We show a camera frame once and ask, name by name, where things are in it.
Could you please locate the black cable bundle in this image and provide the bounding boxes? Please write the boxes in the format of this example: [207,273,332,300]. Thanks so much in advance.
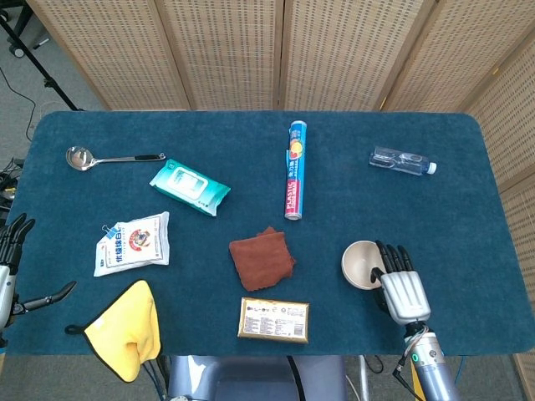
[0,156,24,214]

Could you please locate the metal table leg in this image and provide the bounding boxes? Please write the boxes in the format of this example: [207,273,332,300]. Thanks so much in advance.
[358,354,371,401]

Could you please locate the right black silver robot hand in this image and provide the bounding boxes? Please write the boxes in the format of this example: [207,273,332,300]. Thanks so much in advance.
[369,240,432,327]

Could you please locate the steel ladle black handle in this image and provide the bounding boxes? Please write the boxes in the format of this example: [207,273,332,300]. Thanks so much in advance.
[65,145,166,171]

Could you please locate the gold wrapped tissue pack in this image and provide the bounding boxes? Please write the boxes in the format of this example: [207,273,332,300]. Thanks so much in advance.
[237,297,311,345]

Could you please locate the wicker folding screen panel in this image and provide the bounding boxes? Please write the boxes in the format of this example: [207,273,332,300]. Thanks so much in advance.
[497,170,535,401]
[380,0,535,114]
[463,39,535,193]
[156,0,287,112]
[278,0,440,112]
[25,0,193,112]

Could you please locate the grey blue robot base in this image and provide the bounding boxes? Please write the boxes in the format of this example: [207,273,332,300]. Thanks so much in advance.
[166,354,349,401]

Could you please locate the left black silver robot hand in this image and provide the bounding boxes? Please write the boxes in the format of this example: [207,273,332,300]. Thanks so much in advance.
[0,213,78,331]

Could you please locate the blue table cloth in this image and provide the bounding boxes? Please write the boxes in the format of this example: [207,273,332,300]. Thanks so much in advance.
[3,110,535,357]

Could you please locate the black tripod stand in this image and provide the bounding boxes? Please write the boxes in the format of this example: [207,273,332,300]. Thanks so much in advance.
[0,16,84,112]

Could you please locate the white sugar bag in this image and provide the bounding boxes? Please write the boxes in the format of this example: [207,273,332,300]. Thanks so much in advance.
[93,211,171,278]

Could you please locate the blue plastic food wrap roll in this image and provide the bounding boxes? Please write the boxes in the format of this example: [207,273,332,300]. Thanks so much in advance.
[284,120,309,221]

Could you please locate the green wet wipes pack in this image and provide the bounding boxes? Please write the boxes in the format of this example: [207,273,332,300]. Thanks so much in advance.
[149,159,232,217]

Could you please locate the brown folded cloth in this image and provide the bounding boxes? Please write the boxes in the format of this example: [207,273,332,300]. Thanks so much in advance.
[228,226,297,292]

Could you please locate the black office chair base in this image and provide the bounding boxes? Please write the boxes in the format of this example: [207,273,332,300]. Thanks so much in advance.
[0,0,50,58]

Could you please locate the yellow cloth black trim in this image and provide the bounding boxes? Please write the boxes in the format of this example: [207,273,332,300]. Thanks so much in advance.
[64,279,162,383]

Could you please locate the clear plastic water bottle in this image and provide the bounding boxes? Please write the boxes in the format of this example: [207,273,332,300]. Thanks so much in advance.
[368,145,438,178]

